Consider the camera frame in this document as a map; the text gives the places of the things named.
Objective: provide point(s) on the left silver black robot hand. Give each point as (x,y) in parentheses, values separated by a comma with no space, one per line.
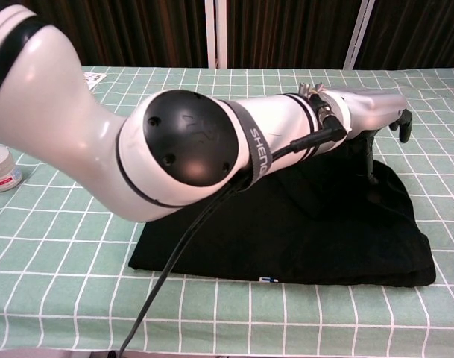
(375,110)

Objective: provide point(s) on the black T-shirt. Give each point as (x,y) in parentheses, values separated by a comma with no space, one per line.
(286,242)

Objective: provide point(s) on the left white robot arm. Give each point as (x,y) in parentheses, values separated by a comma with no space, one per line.
(81,130)

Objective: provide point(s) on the dark brown curtain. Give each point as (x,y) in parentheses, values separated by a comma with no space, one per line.
(409,33)
(137,33)
(286,33)

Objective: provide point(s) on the green checked tablecloth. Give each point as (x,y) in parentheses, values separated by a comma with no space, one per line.
(361,317)

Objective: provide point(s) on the white food picture packet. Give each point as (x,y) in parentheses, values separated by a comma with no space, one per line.
(96,78)

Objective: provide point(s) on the white partition frame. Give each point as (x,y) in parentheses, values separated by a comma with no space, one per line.
(215,33)
(359,33)

